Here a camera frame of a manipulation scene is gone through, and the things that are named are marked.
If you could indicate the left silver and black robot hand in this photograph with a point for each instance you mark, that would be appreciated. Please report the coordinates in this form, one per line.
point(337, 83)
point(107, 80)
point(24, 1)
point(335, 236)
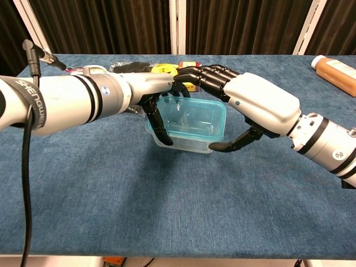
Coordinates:
point(150, 83)

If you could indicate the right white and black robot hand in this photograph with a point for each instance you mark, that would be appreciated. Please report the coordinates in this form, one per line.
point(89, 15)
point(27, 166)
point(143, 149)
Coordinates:
point(264, 103)

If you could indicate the clear container with blue lid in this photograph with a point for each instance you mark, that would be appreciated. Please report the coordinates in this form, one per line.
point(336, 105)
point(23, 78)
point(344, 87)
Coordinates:
point(194, 119)

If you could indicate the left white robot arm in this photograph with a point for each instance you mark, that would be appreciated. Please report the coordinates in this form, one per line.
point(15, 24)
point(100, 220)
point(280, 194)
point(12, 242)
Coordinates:
point(64, 97)

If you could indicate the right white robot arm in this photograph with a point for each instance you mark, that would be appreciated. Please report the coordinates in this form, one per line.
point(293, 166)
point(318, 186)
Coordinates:
point(325, 144)

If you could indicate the red and yellow printed box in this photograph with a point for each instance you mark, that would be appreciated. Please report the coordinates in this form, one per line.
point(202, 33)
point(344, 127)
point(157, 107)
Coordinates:
point(189, 64)

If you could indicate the yellow tape measure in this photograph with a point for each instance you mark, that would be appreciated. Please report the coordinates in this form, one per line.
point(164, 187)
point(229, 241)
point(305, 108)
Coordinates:
point(162, 68)

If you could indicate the black item in plastic bag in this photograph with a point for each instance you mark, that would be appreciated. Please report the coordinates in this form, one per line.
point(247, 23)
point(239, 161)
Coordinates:
point(130, 66)

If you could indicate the black curtain panel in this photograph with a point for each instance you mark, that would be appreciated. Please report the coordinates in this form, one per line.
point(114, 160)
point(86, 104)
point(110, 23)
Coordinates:
point(242, 25)
point(105, 25)
point(11, 41)
point(339, 25)

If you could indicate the brown bottle with white cap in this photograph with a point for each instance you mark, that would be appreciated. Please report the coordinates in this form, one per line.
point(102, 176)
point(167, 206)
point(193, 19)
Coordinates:
point(336, 75)

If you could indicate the blue table cloth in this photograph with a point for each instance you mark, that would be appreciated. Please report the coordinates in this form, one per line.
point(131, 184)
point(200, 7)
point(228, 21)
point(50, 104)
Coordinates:
point(139, 194)

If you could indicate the orange plastic object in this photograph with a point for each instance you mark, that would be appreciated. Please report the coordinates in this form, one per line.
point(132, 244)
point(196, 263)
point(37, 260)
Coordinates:
point(112, 262)

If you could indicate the white frame post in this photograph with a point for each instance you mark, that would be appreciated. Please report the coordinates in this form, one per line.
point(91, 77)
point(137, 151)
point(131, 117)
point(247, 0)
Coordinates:
point(308, 27)
point(30, 25)
point(178, 27)

